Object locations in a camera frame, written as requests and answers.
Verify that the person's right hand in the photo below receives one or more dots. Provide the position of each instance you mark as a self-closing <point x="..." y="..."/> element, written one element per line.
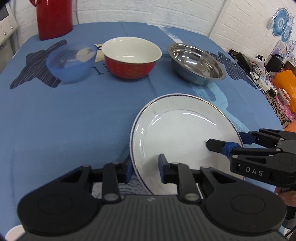
<point x="288" y="196"/>

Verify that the white kitchen appliance with screen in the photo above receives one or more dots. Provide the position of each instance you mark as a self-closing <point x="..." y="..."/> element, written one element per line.
<point x="9" y="39"/>

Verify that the white plate with brown rim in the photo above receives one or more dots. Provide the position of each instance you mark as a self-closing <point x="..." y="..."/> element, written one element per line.
<point x="177" y="125"/>

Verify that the translucent blue plastic bowl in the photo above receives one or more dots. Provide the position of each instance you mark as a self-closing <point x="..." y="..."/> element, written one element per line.
<point x="70" y="63"/>

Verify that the blue patterned wall plates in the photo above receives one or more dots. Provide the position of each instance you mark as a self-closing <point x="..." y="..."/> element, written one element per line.
<point x="281" y="25"/>

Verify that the red thermos jug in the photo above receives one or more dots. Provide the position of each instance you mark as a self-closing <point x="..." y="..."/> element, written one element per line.
<point x="54" y="18"/>

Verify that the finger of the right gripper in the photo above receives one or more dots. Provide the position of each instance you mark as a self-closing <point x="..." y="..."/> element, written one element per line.
<point x="222" y="147"/>
<point x="247" y="138"/>

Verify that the cluttered side table items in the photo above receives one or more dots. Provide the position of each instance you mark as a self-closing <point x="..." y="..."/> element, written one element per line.
<point x="272" y="95"/>

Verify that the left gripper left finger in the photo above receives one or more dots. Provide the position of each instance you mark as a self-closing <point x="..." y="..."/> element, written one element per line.
<point x="110" y="176"/>

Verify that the stainless steel bowl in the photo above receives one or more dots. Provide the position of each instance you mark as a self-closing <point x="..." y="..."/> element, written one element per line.
<point x="194" y="65"/>

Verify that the red bowl white inside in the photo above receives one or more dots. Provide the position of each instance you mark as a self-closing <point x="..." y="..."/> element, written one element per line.
<point x="130" y="57"/>

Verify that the blue printed tablecloth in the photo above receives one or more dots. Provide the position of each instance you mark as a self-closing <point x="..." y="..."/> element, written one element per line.
<point x="49" y="131"/>

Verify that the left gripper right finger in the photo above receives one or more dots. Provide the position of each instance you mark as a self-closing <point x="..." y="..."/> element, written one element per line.
<point x="192" y="185"/>

